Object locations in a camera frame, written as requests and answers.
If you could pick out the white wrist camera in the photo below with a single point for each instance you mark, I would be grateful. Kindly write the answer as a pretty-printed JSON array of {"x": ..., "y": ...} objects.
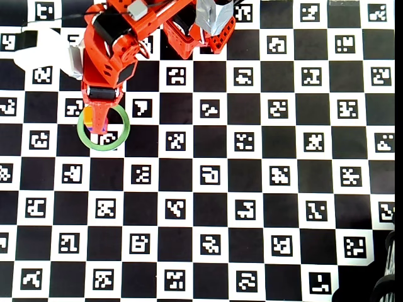
[{"x": 44, "y": 50}]

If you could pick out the blue cube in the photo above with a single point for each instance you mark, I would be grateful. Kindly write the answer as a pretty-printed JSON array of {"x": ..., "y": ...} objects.
[{"x": 106, "y": 124}]

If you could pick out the black white marker mat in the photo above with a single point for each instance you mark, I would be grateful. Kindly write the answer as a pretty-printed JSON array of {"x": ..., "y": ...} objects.
[{"x": 252, "y": 204}]

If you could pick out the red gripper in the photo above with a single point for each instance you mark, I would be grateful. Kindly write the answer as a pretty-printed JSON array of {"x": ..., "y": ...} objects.
[{"x": 101, "y": 93}]

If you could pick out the orange cube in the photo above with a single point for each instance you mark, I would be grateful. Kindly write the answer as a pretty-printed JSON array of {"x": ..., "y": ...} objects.
[{"x": 88, "y": 116}]

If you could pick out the black camera stand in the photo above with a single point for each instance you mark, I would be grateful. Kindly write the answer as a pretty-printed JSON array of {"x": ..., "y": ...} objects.
[{"x": 388, "y": 283}]

